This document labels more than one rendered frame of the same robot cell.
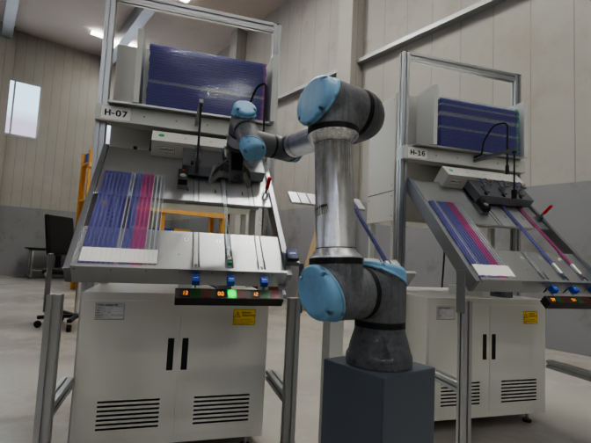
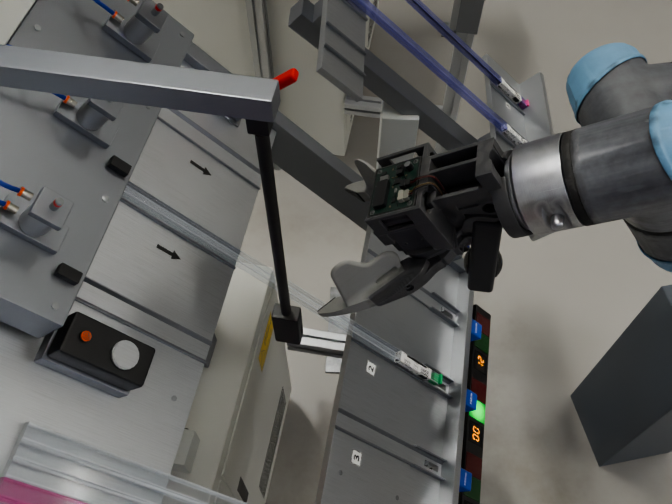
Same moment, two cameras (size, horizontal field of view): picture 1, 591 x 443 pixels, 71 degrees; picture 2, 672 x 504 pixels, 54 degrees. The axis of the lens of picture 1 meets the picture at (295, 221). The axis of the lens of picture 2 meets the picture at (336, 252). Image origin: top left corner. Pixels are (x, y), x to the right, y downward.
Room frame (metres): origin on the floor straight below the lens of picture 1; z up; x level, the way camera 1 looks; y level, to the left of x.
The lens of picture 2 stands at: (1.36, 0.57, 1.58)
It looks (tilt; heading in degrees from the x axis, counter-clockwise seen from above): 57 degrees down; 297
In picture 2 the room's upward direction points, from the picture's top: straight up
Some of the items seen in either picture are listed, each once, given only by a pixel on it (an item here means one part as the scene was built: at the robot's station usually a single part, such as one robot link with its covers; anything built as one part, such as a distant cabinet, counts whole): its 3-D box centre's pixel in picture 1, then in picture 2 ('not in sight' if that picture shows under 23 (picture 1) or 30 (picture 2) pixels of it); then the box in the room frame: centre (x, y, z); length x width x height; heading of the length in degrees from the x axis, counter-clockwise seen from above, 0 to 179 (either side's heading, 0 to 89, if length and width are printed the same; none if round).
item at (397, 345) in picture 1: (379, 341); not in sight; (0.97, -0.21, 0.60); 0.15 x 0.15 x 0.10
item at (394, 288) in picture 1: (378, 290); not in sight; (0.97, -0.20, 0.72); 0.13 x 0.12 x 0.14; 126
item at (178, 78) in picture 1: (207, 88); not in sight; (1.83, 0.43, 1.52); 0.51 x 0.13 x 0.27; 107
